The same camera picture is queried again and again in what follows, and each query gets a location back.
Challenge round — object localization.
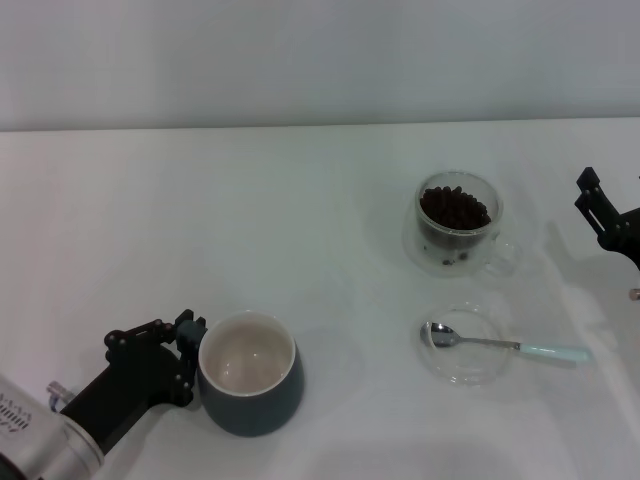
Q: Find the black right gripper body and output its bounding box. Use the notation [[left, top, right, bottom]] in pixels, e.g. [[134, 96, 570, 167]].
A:
[[597, 204, 640, 272]]

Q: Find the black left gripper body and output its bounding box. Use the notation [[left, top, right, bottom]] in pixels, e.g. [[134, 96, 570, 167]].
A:
[[58, 348, 175, 455]]

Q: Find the dark blue ceramic mug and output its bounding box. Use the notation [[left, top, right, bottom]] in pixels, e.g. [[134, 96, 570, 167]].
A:
[[177, 310, 305, 438]]

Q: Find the steel spoon light-blue handle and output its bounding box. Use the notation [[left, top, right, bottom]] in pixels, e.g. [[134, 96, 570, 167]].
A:
[[419, 320, 596, 365]]

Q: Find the pile of coffee beans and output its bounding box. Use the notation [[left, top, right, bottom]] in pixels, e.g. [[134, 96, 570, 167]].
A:
[[418, 184, 492, 235]]

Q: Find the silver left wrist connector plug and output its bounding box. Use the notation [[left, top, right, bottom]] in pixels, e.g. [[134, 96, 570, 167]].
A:
[[46, 381, 72, 412]]

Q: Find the clear glass saucer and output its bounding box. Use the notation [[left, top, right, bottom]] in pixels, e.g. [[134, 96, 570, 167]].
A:
[[416, 299, 513, 386]]

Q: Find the double-wall glass cup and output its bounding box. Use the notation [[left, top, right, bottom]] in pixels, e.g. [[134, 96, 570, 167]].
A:
[[403, 169, 519, 277]]

